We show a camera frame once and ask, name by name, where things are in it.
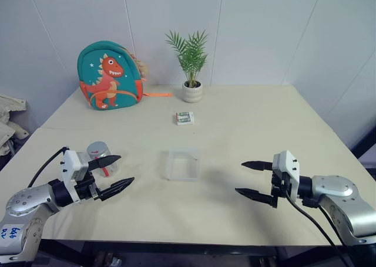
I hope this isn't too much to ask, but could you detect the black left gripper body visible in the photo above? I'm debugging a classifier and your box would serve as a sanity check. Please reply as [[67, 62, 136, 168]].
[[73, 172, 104, 202]]

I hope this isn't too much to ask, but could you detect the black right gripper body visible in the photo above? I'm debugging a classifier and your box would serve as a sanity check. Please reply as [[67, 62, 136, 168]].
[[270, 171, 290, 209]]

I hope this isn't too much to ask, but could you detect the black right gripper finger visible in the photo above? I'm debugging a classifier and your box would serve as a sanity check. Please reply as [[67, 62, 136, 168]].
[[234, 187, 274, 207], [241, 160, 274, 172]]

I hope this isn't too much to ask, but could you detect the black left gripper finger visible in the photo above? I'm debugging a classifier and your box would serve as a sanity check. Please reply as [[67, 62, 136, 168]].
[[98, 177, 136, 202], [87, 154, 122, 171]]

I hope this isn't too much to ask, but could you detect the clear plastic jar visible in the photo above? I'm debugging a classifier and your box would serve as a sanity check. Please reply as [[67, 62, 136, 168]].
[[88, 145, 119, 178]]

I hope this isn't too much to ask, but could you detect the clear square plastic container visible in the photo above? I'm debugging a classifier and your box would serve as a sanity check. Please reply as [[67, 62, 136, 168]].
[[160, 148, 202, 182]]

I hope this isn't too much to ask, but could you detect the teal dinosaur backpack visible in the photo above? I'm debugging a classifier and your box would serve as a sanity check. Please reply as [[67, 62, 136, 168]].
[[77, 39, 174, 111]]

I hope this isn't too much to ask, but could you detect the white battery pack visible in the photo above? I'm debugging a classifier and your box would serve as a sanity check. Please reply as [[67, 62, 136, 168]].
[[175, 111, 196, 126]]

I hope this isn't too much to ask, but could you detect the white ribbed plant pot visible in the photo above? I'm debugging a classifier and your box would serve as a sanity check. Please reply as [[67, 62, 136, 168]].
[[182, 80, 204, 103]]

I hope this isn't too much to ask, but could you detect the dark object beside table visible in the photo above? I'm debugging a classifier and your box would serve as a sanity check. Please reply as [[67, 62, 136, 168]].
[[350, 126, 376, 168]]

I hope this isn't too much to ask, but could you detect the beige jacket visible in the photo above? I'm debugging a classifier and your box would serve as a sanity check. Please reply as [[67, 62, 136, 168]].
[[0, 94, 31, 157]]

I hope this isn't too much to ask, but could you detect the green palm plant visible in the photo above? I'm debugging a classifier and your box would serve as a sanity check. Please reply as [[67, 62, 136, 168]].
[[164, 29, 209, 88]]

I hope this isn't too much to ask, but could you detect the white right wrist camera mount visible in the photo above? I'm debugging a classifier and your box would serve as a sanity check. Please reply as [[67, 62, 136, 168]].
[[271, 150, 301, 198]]

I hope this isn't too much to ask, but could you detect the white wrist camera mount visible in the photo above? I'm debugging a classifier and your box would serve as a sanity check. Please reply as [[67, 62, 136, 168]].
[[61, 150, 89, 205], [271, 150, 301, 198]]

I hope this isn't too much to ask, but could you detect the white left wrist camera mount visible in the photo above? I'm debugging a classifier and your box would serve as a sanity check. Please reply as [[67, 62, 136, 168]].
[[61, 150, 89, 205]]

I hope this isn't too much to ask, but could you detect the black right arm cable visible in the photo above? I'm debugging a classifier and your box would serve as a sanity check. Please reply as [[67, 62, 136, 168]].
[[302, 198, 344, 246], [284, 194, 351, 267]]

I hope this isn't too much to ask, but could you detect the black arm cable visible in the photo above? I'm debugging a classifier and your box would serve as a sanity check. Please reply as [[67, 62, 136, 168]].
[[284, 194, 351, 267], [302, 198, 344, 246], [27, 146, 70, 188]]

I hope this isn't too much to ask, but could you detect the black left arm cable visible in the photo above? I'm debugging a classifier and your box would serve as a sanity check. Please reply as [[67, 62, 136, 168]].
[[27, 146, 70, 188]]

